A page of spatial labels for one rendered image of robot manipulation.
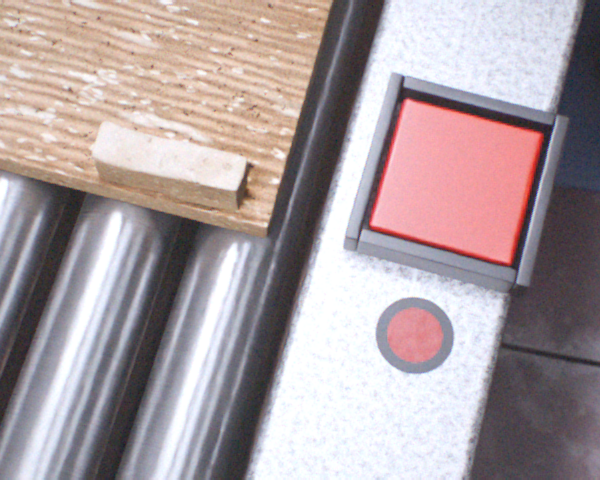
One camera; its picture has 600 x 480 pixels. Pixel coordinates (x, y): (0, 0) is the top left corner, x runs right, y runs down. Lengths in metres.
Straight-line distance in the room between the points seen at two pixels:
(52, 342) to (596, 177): 1.10
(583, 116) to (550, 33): 1.00
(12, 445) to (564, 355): 1.04
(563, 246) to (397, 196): 1.01
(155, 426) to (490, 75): 0.21
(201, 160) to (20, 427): 0.12
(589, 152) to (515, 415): 0.34
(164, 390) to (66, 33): 0.15
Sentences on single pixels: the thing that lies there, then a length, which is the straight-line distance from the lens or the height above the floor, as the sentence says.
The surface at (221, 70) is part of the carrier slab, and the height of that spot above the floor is 0.94.
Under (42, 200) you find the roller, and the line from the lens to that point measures 0.51.
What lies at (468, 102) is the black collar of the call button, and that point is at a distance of 0.51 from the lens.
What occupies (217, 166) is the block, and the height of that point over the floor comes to 0.96.
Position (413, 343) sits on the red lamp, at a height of 0.92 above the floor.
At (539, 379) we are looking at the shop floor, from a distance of 1.45.
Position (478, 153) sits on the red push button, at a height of 0.93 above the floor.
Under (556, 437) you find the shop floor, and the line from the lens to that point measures 1.44.
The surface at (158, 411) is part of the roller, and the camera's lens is 0.48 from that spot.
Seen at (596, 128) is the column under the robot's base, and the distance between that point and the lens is 1.55.
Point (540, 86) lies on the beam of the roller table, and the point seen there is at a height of 0.92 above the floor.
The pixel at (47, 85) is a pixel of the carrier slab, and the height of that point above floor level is 0.94.
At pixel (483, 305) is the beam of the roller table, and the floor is 0.91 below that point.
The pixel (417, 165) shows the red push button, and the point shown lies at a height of 0.93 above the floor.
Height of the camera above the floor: 1.39
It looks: 72 degrees down
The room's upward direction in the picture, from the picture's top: 4 degrees clockwise
